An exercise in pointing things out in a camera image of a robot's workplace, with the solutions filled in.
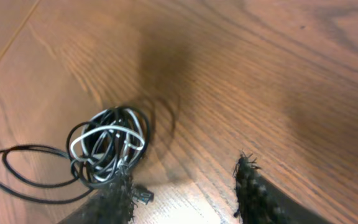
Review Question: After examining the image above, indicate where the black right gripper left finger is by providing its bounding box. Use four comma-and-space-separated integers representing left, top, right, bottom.
59, 169, 135, 224

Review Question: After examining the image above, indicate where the white cable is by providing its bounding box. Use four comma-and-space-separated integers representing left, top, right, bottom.
69, 108, 145, 183

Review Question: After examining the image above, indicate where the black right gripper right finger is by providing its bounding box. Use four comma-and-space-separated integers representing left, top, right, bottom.
233, 153, 329, 224

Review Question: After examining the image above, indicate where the black cable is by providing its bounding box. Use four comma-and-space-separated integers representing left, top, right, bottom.
0, 106, 155, 205

